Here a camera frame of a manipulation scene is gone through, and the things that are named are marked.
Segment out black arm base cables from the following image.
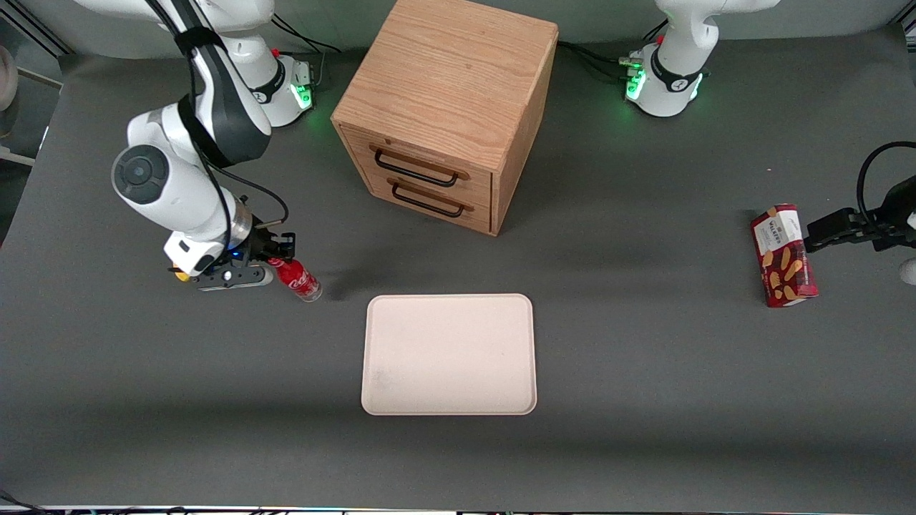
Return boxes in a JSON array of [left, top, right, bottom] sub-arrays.
[[271, 13, 343, 92], [557, 20, 670, 81]]

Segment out wooden drawer cabinet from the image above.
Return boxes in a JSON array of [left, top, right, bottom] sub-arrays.
[[331, 0, 560, 237]]

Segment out red cookie box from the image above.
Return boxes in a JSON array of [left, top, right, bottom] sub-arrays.
[[750, 203, 819, 308]]

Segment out black drawer handle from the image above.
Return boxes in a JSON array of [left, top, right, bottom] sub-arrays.
[[386, 179, 475, 219], [369, 143, 472, 189]]

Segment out red coke bottle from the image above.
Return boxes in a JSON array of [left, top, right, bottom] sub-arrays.
[[268, 257, 323, 303]]

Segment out cream rectangular tray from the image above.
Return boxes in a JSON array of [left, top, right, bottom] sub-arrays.
[[361, 293, 538, 416]]

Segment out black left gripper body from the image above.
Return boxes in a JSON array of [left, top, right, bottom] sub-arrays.
[[868, 176, 916, 252]]

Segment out wooden drawer front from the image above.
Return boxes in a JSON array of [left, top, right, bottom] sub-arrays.
[[338, 124, 494, 207], [356, 166, 494, 235]]

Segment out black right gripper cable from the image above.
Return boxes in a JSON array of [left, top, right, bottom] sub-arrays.
[[146, 0, 290, 250]]

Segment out aluminium frame rail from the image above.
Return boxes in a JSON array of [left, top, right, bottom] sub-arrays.
[[4, 0, 75, 59]]

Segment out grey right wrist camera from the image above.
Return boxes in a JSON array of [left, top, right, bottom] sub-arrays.
[[189, 265, 275, 291]]

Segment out black left arm base cables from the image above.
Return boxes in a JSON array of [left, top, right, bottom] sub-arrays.
[[557, 20, 670, 81]]

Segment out black right arm base cables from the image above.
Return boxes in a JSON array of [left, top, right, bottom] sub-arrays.
[[271, 13, 343, 92]]

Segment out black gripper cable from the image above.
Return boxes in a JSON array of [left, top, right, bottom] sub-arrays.
[[146, 0, 290, 250], [856, 141, 916, 231]]

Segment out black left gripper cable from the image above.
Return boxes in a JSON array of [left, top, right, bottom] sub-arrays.
[[856, 141, 916, 231]]

